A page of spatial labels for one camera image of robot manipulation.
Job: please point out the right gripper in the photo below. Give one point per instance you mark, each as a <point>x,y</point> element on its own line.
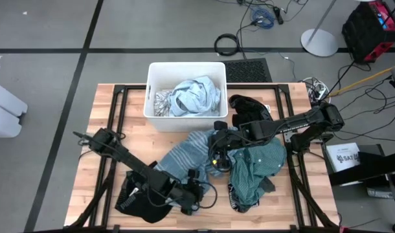
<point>226,140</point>

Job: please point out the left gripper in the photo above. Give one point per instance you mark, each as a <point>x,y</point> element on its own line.
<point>189,194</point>

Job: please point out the green dotted button shirt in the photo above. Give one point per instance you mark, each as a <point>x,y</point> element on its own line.
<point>259,161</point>

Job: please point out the blue striped knit towel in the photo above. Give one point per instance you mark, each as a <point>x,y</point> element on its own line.
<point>187,153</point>

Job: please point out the white perforated plastic laundry basket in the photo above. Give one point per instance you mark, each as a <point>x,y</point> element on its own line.
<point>184,124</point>

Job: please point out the black garment white Puma print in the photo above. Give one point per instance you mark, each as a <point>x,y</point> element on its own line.
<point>139,207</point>

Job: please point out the light blue geometric patterned shirt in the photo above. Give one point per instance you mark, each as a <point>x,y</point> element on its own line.
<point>194,97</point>

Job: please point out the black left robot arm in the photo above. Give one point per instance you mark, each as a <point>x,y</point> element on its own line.
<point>129,158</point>

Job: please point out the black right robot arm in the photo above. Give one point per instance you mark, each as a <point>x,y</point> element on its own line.
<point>298,121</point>

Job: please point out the plain black garment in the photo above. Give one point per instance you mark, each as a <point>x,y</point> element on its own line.
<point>249,108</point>

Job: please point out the black shorts white lettering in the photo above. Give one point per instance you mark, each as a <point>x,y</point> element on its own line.
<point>239,204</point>

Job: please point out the dark grey garment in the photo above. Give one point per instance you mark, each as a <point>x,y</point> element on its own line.
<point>267,185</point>

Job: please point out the white printed box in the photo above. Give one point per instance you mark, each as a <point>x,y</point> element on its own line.
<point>343,157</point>

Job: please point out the white round stand base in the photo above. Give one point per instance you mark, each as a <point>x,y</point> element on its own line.
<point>319,42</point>

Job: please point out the black power strip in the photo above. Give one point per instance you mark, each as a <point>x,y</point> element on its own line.
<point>278,14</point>

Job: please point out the black side stand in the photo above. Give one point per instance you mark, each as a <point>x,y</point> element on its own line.
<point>379,165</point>

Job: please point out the yellow pole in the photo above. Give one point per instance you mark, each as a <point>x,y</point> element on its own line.
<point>369,77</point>

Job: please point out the black and red case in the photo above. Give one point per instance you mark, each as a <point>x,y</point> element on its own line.
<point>366,32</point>

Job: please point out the white floor furniture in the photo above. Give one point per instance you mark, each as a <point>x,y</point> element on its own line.
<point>4,110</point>

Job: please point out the black metal table frame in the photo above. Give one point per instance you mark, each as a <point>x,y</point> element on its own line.
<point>119,88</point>

